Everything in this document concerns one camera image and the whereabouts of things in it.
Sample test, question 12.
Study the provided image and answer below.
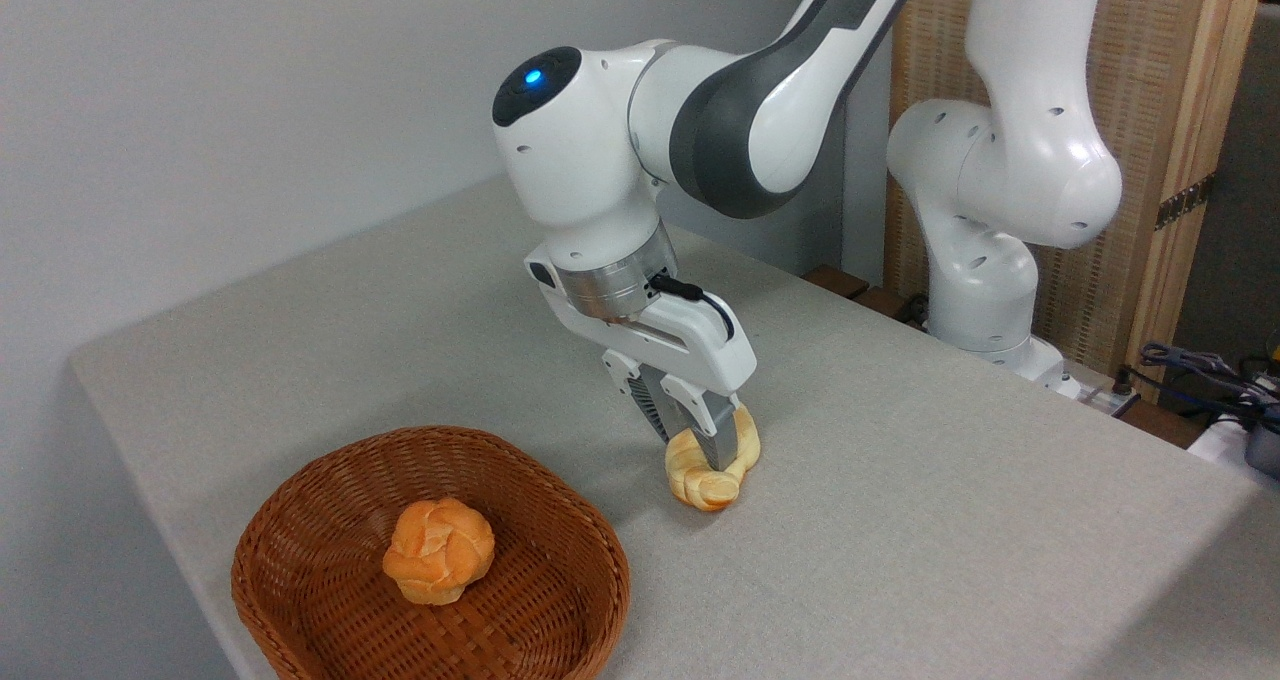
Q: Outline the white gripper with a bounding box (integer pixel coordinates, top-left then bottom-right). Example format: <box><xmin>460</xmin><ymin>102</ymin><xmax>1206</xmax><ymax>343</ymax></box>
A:
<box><xmin>524</xmin><ymin>243</ymin><xmax>759</xmax><ymax>472</ymax></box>

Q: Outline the long braided bread loaf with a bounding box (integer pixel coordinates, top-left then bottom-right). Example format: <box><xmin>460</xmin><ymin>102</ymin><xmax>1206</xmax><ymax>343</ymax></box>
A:
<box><xmin>664</xmin><ymin>402</ymin><xmax>762</xmax><ymax>513</ymax></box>

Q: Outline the round orange bread roll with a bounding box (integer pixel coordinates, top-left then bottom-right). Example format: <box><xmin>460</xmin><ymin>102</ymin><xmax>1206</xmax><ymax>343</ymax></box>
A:
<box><xmin>381</xmin><ymin>496</ymin><xmax>497</xmax><ymax>607</ymax></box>

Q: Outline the brown wicker basket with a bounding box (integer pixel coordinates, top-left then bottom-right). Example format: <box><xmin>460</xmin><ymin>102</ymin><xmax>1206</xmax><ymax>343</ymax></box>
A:
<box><xmin>231</xmin><ymin>425</ymin><xmax>632</xmax><ymax>680</ymax></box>

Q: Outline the brown wooden board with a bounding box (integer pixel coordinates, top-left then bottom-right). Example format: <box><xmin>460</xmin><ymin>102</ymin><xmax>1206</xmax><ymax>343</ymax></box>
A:
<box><xmin>801</xmin><ymin>266</ymin><xmax>933</xmax><ymax>333</ymax></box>

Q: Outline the dark metal screen hinge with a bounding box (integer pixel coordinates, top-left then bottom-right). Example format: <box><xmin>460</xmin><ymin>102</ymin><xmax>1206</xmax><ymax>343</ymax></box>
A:
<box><xmin>1154</xmin><ymin>171</ymin><xmax>1218</xmax><ymax>232</ymax></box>

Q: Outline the wooden woven folding screen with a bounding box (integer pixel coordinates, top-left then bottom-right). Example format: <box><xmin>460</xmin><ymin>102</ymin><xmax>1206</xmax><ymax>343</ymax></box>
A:
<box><xmin>884</xmin><ymin>0</ymin><xmax>1270</xmax><ymax>402</ymax></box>

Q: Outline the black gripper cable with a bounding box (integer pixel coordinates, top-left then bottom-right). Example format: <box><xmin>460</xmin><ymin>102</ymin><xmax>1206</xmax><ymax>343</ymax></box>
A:
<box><xmin>649</xmin><ymin>272</ymin><xmax>737</xmax><ymax>342</ymax></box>

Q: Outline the blue and black cable bundle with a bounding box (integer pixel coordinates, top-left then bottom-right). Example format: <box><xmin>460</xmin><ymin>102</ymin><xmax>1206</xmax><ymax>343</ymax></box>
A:
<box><xmin>1138</xmin><ymin>340</ymin><xmax>1280</xmax><ymax>423</ymax></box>

